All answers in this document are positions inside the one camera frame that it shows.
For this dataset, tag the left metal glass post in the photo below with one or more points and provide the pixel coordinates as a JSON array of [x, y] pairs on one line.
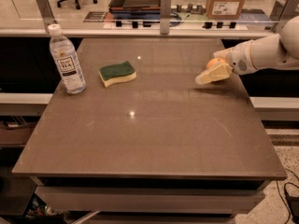
[[46, 13]]

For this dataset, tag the clear plastic water bottle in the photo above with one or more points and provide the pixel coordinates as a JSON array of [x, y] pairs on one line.
[[66, 59]]

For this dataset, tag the black power adapter with cable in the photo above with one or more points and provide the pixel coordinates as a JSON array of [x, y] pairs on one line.
[[291, 202]]

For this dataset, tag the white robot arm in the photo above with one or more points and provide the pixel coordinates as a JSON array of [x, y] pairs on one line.
[[278, 51]]

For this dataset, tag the right metal glass post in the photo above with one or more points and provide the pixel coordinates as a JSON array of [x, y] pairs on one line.
[[283, 10]]

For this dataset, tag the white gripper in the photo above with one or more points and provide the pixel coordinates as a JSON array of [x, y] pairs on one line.
[[239, 59]]

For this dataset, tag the orange fruit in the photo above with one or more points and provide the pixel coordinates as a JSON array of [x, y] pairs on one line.
[[216, 69]]

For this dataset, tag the metal glass post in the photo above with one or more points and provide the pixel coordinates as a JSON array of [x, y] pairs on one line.
[[165, 10], [46, 13], [283, 10]]

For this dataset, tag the middle metal glass post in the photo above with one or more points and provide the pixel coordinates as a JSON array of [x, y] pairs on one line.
[[165, 10]]

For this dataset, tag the green and yellow sponge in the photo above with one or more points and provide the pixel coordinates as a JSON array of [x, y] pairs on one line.
[[117, 73]]

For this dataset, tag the cardboard box with label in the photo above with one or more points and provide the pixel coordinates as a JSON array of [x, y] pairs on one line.
[[224, 9]]

